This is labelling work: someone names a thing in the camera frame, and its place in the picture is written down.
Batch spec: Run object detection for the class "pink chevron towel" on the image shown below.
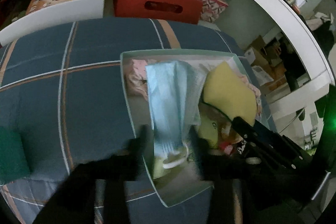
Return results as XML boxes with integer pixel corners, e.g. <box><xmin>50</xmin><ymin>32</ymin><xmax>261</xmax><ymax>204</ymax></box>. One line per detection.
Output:
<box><xmin>236</xmin><ymin>74</ymin><xmax>263</xmax><ymax>119</ymax></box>

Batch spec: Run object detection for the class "brown cardboard box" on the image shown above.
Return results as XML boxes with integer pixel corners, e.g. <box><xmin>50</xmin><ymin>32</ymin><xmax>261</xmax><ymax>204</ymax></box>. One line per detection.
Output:
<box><xmin>244</xmin><ymin>35</ymin><xmax>286</xmax><ymax>75</ymax></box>

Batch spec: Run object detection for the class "dark cloth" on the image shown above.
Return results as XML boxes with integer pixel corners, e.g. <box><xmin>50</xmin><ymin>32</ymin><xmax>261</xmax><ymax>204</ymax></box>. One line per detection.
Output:
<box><xmin>307</xmin><ymin>13</ymin><xmax>335</xmax><ymax>56</ymax></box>

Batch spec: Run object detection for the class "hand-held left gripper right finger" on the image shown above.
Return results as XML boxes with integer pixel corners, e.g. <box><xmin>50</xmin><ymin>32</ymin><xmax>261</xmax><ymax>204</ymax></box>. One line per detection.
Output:
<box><xmin>189</xmin><ymin>126</ymin><xmax>289</xmax><ymax>224</ymax></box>

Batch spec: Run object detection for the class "green tissue pack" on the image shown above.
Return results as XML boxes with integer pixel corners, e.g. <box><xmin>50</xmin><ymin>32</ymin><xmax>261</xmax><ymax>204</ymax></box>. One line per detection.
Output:
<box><xmin>198</xmin><ymin>116</ymin><xmax>223</xmax><ymax>148</ymax></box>

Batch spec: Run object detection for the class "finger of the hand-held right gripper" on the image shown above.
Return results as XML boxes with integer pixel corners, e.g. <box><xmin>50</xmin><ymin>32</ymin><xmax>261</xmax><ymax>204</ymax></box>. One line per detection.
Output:
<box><xmin>232</xmin><ymin>116</ymin><xmax>300</xmax><ymax>165</ymax></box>

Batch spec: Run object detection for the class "red scrunchie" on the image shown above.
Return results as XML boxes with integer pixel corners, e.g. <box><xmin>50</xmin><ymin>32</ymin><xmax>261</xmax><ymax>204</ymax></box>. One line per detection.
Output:
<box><xmin>219</xmin><ymin>141</ymin><xmax>234</xmax><ymax>155</ymax></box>

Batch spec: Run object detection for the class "red patterned box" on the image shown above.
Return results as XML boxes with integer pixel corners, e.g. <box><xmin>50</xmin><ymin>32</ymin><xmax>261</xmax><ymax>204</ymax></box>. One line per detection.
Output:
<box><xmin>183</xmin><ymin>0</ymin><xmax>229</xmax><ymax>23</ymax></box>

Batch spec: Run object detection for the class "white bed board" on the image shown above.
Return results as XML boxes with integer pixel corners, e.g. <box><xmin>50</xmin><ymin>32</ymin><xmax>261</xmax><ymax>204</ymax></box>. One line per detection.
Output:
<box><xmin>0</xmin><ymin>0</ymin><xmax>105</xmax><ymax>47</ymax></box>

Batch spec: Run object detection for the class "blue face mask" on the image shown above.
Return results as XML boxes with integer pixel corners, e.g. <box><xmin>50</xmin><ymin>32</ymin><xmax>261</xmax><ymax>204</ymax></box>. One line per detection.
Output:
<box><xmin>145</xmin><ymin>61</ymin><xmax>205</xmax><ymax>169</ymax></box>

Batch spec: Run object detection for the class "teal wet wipes pack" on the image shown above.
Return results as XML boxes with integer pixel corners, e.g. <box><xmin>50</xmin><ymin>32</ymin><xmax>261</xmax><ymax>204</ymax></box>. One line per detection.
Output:
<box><xmin>0</xmin><ymin>126</ymin><xmax>30</xmax><ymax>185</ymax></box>

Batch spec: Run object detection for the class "blue plaid bedsheet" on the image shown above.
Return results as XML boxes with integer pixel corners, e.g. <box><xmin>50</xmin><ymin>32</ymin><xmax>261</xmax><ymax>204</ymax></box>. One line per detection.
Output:
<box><xmin>0</xmin><ymin>18</ymin><xmax>263</xmax><ymax>224</ymax></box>

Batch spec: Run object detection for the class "white carton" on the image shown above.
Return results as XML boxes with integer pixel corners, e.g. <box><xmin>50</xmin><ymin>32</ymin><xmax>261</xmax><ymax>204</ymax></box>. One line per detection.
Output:
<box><xmin>252</xmin><ymin>65</ymin><xmax>273</xmax><ymax>85</ymax></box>

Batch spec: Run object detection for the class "leopard print scrunchie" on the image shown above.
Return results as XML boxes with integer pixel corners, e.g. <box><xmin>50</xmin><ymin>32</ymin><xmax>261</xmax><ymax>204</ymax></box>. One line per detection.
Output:
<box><xmin>236</xmin><ymin>139</ymin><xmax>248</xmax><ymax>155</ymax></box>

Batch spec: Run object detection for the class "pink plush scrunchie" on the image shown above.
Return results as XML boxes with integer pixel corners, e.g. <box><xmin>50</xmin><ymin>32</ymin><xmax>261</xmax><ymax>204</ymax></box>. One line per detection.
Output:
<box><xmin>127</xmin><ymin>59</ymin><xmax>150</xmax><ymax>98</ymax></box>

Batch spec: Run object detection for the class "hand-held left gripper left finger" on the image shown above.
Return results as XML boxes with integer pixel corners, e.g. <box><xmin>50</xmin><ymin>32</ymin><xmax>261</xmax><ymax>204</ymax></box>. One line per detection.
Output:
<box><xmin>34</xmin><ymin>124</ymin><xmax>155</xmax><ymax>224</ymax></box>

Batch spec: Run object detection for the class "yellow sponge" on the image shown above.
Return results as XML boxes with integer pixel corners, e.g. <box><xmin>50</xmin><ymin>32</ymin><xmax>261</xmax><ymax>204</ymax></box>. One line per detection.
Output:
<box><xmin>201</xmin><ymin>61</ymin><xmax>258</xmax><ymax>127</ymax></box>

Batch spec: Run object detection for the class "shallow teal-rimmed box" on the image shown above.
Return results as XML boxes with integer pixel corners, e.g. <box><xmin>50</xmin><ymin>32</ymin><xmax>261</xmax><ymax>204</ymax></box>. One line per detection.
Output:
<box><xmin>120</xmin><ymin>49</ymin><xmax>276</xmax><ymax>208</ymax></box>

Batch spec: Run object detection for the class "black chair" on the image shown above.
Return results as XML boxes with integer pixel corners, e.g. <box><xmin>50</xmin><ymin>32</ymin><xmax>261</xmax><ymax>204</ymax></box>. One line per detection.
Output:
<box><xmin>278</xmin><ymin>38</ymin><xmax>313</xmax><ymax>92</ymax></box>

